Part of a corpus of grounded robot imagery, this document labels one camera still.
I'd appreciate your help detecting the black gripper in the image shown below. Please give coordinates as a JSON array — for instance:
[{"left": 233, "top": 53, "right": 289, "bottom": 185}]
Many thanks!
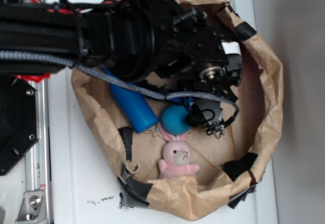
[{"left": 119, "top": 0, "right": 243, "bottom": 102}]

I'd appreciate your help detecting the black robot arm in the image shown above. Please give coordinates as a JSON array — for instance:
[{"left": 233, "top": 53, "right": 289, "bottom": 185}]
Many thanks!
[{"left": 1, "top": 0, "right": 243, "bottom": 101}]

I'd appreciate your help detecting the brown paper bag bin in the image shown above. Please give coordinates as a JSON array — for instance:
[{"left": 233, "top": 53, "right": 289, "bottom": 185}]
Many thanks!
[{"left": 71, "top": 0, "right": 284, "bottom": 220}]

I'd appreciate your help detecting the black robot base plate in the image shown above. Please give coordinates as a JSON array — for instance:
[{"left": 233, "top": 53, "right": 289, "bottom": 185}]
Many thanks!
[{"left": 1, "top": 75, "right": 38, "bottom": 176}]

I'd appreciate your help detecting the aluminium extrusion rail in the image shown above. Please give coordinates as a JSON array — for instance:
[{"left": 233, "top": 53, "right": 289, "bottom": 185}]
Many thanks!
[{"left": 25, "top": 80, "right": 53, "bottom": 223}]

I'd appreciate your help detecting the grey braided cable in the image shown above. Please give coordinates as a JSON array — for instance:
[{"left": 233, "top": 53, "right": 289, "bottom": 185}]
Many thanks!
[{"left": 0, "top": 50, "right": 240, "bottom": 131}]

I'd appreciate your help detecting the blue plastic bottle toy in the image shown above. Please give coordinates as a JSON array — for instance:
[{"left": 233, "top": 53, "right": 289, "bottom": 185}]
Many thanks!
[{"left": 109, "top": 82, "right": 158, "bottom": 133}]

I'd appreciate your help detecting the teal rubber ball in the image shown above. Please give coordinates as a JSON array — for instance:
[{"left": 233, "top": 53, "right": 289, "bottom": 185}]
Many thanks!
[{"left": 160, "top": 105, "right": 191, "bottom": 135}]

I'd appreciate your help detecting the pink plush bunny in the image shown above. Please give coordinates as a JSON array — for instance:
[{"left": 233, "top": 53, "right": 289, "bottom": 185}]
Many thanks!
[{"left": 157, "top": 127, "right": 201, "bottom": 179}]

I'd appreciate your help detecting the metal corner bracket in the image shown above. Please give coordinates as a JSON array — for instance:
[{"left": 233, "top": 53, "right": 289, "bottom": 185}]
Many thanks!
[{"left": 15, "top": 190, "right": 49, "bottom": 224}]

